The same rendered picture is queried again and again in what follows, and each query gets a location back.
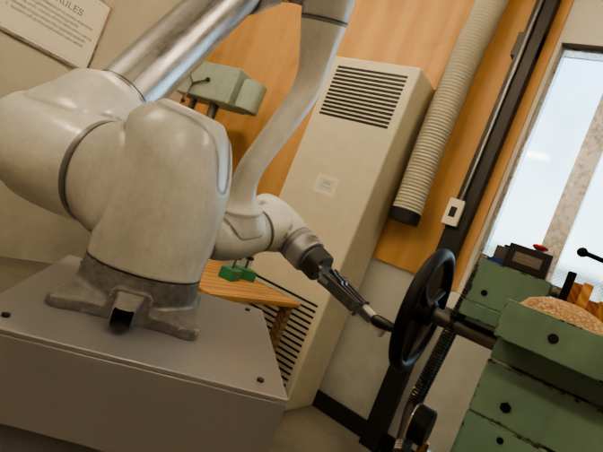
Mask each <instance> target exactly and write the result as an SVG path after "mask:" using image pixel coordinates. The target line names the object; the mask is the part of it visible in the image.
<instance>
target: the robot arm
mask: <svg viewBox="0 0 603 452"><path fill-rule="evenodd" d="M281 3H292V4H298V5H301V38H300V56H299V65H298V71H297V75H296V77H295V80H294V82H293V86H292V88H291V89H290V90H289V92H288V94H287V95H286V97H285V98H284V100H283V102H282V103H281V105H280V106H279V107H278V109H277V110H276V111H275V113H274V115H273V116H272V117H271V118H270V119H269V121H268V122H267V124H266V125H265V126H264V128H263V129H262V131H261V132H260V133H259V135H258V136H257V138H256V139H255V141H254V142H253V143H252V145H251V146H250V147H249V148H248V150H247V151H246V153H245V154H244V156H243V157H242V159H241V160H240V163H239V165H238V167H237V169H236V170H235V172H234V174H233V177H232V146H231V143H230V140H229V139H228V136H227V134H226V130H225V128H224V126H223V125H222V124H220V123H219V122H217V121H215V120H213V119H211V118H210V117H207V116H205V115H203V114H201V113H199V112H196V111H194V110H193V109H190V108H188V107H185V106H183V105H181V104H179V103H178V102H175V101H173V100H169V99H168V98H169V97H170V96H171V94H172V93H173V92H175V91H176V90H177V89H178V88H179V86H180V85H181V84H182V83H183V82H184V81H185V80H186V79H187V78H188V77H189V76H190V75H191V74H192V73H193V72H194V71H195V70H196V69H197V68H198V67H199V66H200V65H201V64H202V63H203V62H204V61H205V60H206V59H207V58H208V57H209V56H210V55H211V54H212V53H213V51H214V50H215V49H216V48H217V47H218V46H219V45H220V44H221V43H222V42H223V41H224V40H225V39H226V38H227V37H228V36H229V35H230V34H231V33H232V32H233V31H234V30H235V29H236V28H237V27H238V26H239V25H240V24H241V23H242V22H243V21H244V20H245V19H246V18H247V16H248V15H254V14H258V13H261V12H263V11H265V10H267V9H269V8H272V7H275V6H278V5H280V4H281ZM354 4H355V0H181V1H180V2H179V3H177V4H176V5H175V6H174V7H173V8H172V9H170V10H169V11H168V12H167V13H166V14H165V15H163V16H162V18H161V19H160V20H159V21H157V22H156V23H155V24H154V25H153V26H152V27H150V28H149V29H148V30H147V31H146V32H145V33H143V34H142V35H141V36H140V37H139V38H138V39H136V40H135V41H134V42H133V43H132V44H131V45H130V46H128V47H127V48H126V49H125V50H124V51H122V52H121V53H120V54H119V55H118V56H117V57H115V58H114V59H113V60H112V61H111V62H110V63H109V64H107V65H106V66H105V67H104V68H103V69H102V70H96V69H91V68H76V69H74V70H72V71H71V72H69V73H67V74H63V75H61V76H59V77H58V78H56V79H53V80H51V81H49V82H46V83H43V84H41V85H38V86H36V87H33V88H31V89H29V90H27V91H15V92H13V93H10V94H8V95H6V96H5V97H3V98H2V99H0V179H1V180H2V181H3V182H4V184H5V185H6V186H7V187H8V188H9V189H10V190H11V191H12V192H14V193H15V194H16V195H18V196H20V197H22V198H23V199H25V200H27V201H29V202H31V203H33V204H35V205H37V206H39V207H41V208H43V209H45V210H48V211H50V212H52V213H55V214H58V215H61V216H63V217H66V218H69V219H72V220H76V221H79V222H80V223H81V224H82V226H84V228H85V229H86V230H88V231H90V232H91V236H90V240H89V243H88V247H87V249H86V252H85V254H84V257H83V260H82V263H81V264H80V267H79V270H78V272H76V273H75V274H74V275H73V276H72V277H71V278H70V279H68V280H67V281H66V282H65V283H64V284H62V285H60V286H57V287H55V288H52V289H50V290H49V291H48V294H47V297H46V300H45V302H46V304H48V305H49V306H50V307H53V308H57V309H66V310H72V311H78V312H83V313H86V314H90V315H94V316H97V317H104V318H107V319H109V325H110V326H111V327H114V328H117V329H121V330H128V329H130V328H131V327H132V326H139V327H142V328H146V329H150V330H153V331H157V332H161V333H165V334H167V335H171V336H174V337H177V338H179V339H181V340H185V341H196V340H197V338H198V336H199V333H200V326H199V325H198V323H197V320H196V318H197V306H198V305H199V302H200V300H201V295H200V294H199V293H197V292H198V287H199V284H200V280H201V277H202V275H203V272H204V270H205V266H206V264H207V262H208V260H209V258H210V259H212V260H217V261H228V260H235V259H241V258H245V257H249V256H254V255H256V254H257V253H260V252H275V253H276V252H279V253H280V254H282V255H283V257H284V258H285V259H286V260H287V261H288V262H289V263H290V264H291V265H292V266H293V267H294V268H295V269H296V270H301V271H302V272H303V273H304V274H305V275H306V276H307V277H308V278H309V279H310V280H312V281H314V280H317V279H318V280H317V282H318V283H319V284H320V285H322V286H323V287H324V288H325V289H326V290H328V291H329V292H330V293H331V294H332V295H333V296H334V297H335V298H336V299H337V300H338V301H340V302H341V303H342V304H343V305H344V306H345V307H346V308H347V309H348V310H349V311H353V313H352V314H351V315H352V316H355V314H356V315H357V316H358V317H359V318H360V319H361V320H362V321H363V323H364V324H365V325H367V326H368V327H369V328H370V329H371V330H372V332H373V333H374V334H376V335H377V336H378V337H382V336H383V335H384V334H385V333H386V332H387V331H385V330H382V329H380V328H378V327H376V326H374V325H373V324H372V323H371V317H372V316H373V315H377V314H376V313H375V312H374V311H373V310H372V309H371V308H370V307H369V306H368V305H369V304H370V302H369V301H366V300H365V299H364V298H363V297H362V295H361V294H360V293H359V292H358V291H357V290H356V289H355V287H354V286H353V285H352V284H351V283H350V282H349V281H348V280H347V278H346V277H345V276H344V277H343V276H342V275H341V273H339V272H338V271H337V270H336V269H335V270H334V269H332V264H333V261H334V258H333V257H332V256H331V255H330V254H329V253H328V252H327V251H326V250H325V249H324V244H323V242H321V241H320V240H319V238H318V237H317V236H316V235H315V234H314V233H313V232H312V231H311V230H310V229H309V228H308V227H307V226H306V224H305V222H304V220H303V219H302V217H301V216H300V215H299V214H298V213H297V212H295V211H294V209H293V208H292V207H291V206H290V205H289V204H287V203H286V202H285V201H283V200H282V199H280V198H279V197H277V196H273V195H271V194H261V195H258V196H257V188H258V182H259V180H260V178H261V176H262V174H263V173H264V171H265V169H266V168H267V166H268V165H269V163H270V162H271V161H272V159H274V157H275V156H276V155H277V154H278V152H279V151H280V150H281V148H282V147H283V146H284V144H285V143H286V142H287V141H288V139H289V138H290V137H291V135H292V134H293V133H294V131H295V130H296V129H297V127H298V126H299V125H300V124H301V122H302V121H303V119H304V118H306V116H307V115H308V114H309V112H310V110H311V109H312V107H313V106H314V104H315V102H316V101H317V99H318V97H319V95H320V93H321V91H322V89H323V86H324V84H325V82H326V80H327V78H328V74H329V71H330V68H331V66H332V64H333V61H334V59H335V56H336V53H337V50H338V48H339V45H340V43H341V41H342V38H343V37H344V35H345V31H346V28H347V25H348V23H349V20H350V16H351V14H352V11H353V9H354Z"/></svg>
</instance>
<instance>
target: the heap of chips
mask: <svg viewBox="0 0 603 452"><path fill-rule="evenodd" d="M520 303H522V304H525V305H527V306H530V307H532V308H534V309H538V310H540V311H543V312H545V313H547V314H550V315H552V316H555V317H559V318H561V319H563V320H565V321H568V322H570V323H573V324H575V325H577V326H581V327H584V328H586V329H589V330H590V331H593V332H595V333H598V334H600V335H603V323H602V322H601V321H600V320H598V319H597V318H596V317H595V316H593V315H592V314H591V313H589V312H588V311H586V310H585V309H583V308H581V307H579V306H577V305H574V304H572V303H570V302H567V301H564V300H559V299H554V298H549V297H529V298H527V299H526V300H524V301H522V302H520Z"/></svg>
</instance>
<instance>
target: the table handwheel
mask: <svg viewBox="0 0 603 452"><path fill-rule="evenodd" d="M441 264H442V275H441V283H440V287H439V290H438V291H437V292H436V293H435V294H434V295H433V296H432V297H431V298H428V295H427V289H428V282H429V280H430V279H431V277H432V275H433V273H434V272H435V271H436V269H437V268H438V267H439V266H440V265H441ZM454 274H455V257H454V255H453V254H452V252H451V251H450V250H448V249H447V248H441V249H438V250H436V251H435V252H433V253H432V254H431V255H430V256H429V257H428V258H427V259H426V260H425V261H424V263H423V264H422V266H421V267H420V269H419V270H418V272H417V273H416V275H415V277H414V279H413V281H412V282H411V284H410V286H409V288H408V290H407V292H406V295H405V297H404V299H403V301H402V303H401V305H400V308H399V310H398V314H397V317H396V320H395V323H394V326H393V329H392V332H391V336H390V340H389V364H390V366H391V368H392V369H393V370H395V371H397V372H404V371H406V370H408V369H410V368H411V367H412V366H413V365H414V364H415V363H416V362H417V360H418V359H419V358H420V356H421V355H422V354H423V352H424V350H425V348H426V347H427V345H428V343H429V342H430V341H431V339H432V337H433V334H434V332H435V330H436V328H437V326H440V327H442V328H444V326H446V325H448V324H449V323H448V322H450V313H449V312H447V311H445V307H446V304H447V301H448V298H449V296H450V291H451V287H452V284H453V279H454ZM410 320H414V321H415V322H414V324H413V327H412V329H411V332H410V334H409V337H408V339H407V341H406V345H405V347H404V349H403V346H404V341H405V337H406V331H407V329H408V326H409V323H410ZM453 324H454V326H453V327H454V330H453V331H454V332H455V333H454V334H456V335H459V336H462V337H464V338H466V339H468V340H469V341H472V342H474V343H477V344H479V345H482V346H484V347H485V348H487V349H489V350H493V348H494V344H495V342H496V339H497V336H494V332H493V331H490V330H488V329H486V328H483V327H481V326H478V325H476V324H474V323H472V322H469V321H467V320H466V319H463V318H462V319H460V320H459V321H456V323H453ZM422 325H423V326H424V328H423V330H422V332H421V333H420V335H419V336H418V338H417V339H416V337H417V335H418V333H419V331H420V329H421V327H422ZM415 339H416V341H415Z"/></svg>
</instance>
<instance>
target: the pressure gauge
mask: <svg viewBox="0 0 603 452"><path fill-rule="evenodd" d="M436 419H437V412H436V411H434V410H433V409H432V408H430V407H428V406H426V405H424V404H423V403H419V404H418V405H417V406H416V407H415V409H414V410H413V412H412V414H411V416H410V418H409V420H408V422H407V425H406V428H405V432H404V439H407V440H409V441H410V442H412V443H414V444H415V445H417V448H416V450H415V452H427V449H428V447H429V445H430V444H429V443H428V442H427V440H428V438H429V437H430V435H431V432H432V430H433V426H434V424H435V422H436Z"/></svg>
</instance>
